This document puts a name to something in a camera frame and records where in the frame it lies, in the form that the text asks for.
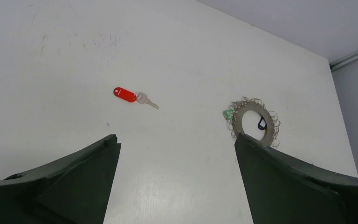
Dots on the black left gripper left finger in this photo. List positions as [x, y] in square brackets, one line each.
[74, 189]

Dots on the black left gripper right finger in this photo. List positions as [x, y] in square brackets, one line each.
[282, 189]

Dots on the black key tag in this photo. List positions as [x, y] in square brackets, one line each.
[262, 125]

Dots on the aluminium frame rail right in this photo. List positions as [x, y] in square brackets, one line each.
[344, 61]

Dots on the green key tag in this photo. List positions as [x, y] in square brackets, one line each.
[228, 114]

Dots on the silver key on red tag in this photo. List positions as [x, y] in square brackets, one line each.
[142, 98]

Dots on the red key tag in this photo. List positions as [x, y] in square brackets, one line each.
[124, 94]

